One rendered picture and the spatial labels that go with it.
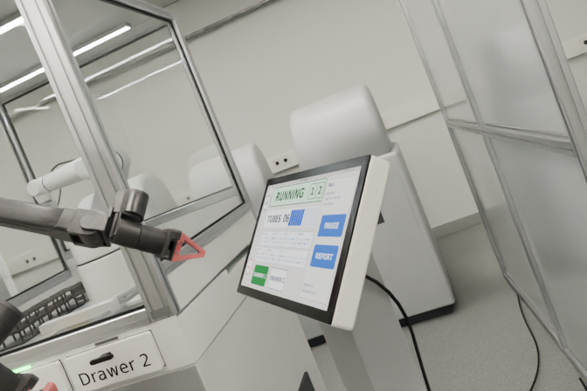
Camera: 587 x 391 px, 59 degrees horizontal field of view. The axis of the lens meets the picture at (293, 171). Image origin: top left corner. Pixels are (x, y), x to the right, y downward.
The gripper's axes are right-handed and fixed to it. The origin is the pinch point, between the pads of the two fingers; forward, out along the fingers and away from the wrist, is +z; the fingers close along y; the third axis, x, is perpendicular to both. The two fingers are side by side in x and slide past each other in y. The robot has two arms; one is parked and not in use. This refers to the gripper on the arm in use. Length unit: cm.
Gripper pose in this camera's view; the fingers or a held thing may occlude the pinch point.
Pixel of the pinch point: (201, 253)
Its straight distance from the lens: 121.7
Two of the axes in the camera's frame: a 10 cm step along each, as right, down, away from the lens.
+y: -4.1, 1.2, 9.0
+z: 8.8, 3.1, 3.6
